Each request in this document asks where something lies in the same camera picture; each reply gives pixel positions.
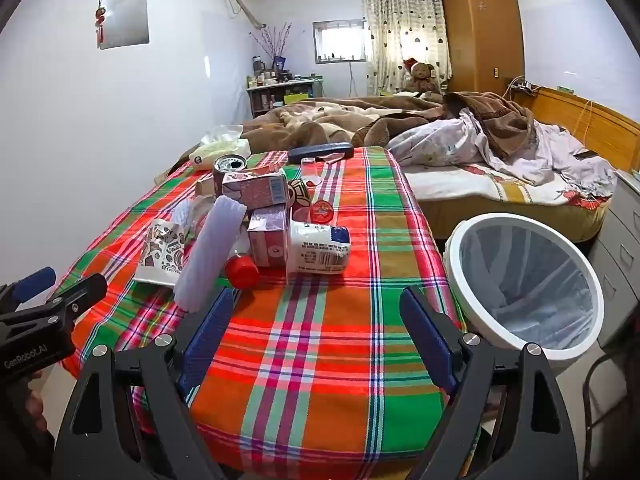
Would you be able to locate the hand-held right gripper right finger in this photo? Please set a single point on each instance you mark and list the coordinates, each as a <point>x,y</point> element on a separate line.
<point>430,340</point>

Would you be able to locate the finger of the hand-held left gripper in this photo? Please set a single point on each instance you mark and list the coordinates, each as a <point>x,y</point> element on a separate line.
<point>80,292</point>
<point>35,280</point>

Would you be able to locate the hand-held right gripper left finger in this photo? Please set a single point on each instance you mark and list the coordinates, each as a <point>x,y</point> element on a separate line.
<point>210,332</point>

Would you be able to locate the white round trash bin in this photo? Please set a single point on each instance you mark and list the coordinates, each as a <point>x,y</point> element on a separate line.
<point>459,280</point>

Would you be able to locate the clear red-label plastic bottle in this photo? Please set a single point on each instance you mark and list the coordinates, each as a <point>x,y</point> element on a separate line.
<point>241,272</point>

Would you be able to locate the patterned paper cup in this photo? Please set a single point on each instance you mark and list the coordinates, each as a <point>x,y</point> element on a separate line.
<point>160,250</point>

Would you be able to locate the pink milk carton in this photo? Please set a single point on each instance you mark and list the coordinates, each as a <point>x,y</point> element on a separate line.
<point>270,240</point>
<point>255,190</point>

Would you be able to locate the red cartoon soda can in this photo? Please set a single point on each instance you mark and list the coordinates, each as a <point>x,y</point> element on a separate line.
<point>300,195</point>

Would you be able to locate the red round lid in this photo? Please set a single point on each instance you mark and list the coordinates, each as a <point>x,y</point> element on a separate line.
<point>322,211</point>

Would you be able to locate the small clear cup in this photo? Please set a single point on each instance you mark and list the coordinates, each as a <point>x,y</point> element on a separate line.
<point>307,167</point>

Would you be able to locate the person's left hand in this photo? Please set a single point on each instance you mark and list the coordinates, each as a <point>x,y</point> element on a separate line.
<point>36,410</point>

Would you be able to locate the plaid tablecloth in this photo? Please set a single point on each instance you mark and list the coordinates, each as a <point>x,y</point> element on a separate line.
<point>320,360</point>

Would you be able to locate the clear plastic bin liner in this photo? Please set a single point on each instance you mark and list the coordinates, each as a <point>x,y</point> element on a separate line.
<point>530,280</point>

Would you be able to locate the patterned bed sheet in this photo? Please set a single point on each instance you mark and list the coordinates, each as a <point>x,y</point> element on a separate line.
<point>475,185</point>

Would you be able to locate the tissue pack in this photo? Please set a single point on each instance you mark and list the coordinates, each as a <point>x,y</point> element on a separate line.
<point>220,150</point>

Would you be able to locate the white floral quilt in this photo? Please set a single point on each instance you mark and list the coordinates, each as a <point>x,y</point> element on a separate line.
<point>450,140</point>

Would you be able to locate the navy glasses case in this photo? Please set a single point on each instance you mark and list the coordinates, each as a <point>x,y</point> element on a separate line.
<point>315,152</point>

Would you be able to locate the grey drawer cabinet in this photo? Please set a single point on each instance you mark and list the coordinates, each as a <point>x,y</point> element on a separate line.
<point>620,240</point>

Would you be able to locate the brown blanket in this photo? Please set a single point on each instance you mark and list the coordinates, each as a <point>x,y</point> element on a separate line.
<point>325,120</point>

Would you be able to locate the cluttered shelf unit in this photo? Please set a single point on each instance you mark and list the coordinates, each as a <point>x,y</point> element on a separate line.
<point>280,97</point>

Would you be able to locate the brown teddy bear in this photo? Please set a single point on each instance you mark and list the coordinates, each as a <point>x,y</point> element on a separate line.
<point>422,77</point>

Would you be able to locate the wooden headboard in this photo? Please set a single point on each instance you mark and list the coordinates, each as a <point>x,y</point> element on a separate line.
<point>560,107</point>

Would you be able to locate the red hanging ornament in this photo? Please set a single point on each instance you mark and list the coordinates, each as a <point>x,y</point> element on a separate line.
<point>101,20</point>

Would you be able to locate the bare decorative branches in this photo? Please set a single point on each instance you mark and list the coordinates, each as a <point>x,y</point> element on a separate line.
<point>275,42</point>

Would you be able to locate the wooden wardrobe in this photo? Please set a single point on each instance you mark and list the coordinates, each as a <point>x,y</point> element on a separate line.
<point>480,35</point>

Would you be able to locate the window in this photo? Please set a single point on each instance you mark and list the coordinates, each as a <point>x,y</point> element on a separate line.
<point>340,40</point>

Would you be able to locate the patterned curtain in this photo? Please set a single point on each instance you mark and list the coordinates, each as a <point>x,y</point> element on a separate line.
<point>400,20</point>

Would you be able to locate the wrapped air conditioner pipe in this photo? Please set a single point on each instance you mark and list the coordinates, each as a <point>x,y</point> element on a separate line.
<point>245,5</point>

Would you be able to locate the dark metal chair frame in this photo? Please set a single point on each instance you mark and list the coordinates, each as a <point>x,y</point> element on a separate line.
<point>585,395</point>

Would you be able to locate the silver wall panel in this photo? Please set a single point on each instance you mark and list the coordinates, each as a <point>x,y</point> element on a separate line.
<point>125,20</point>

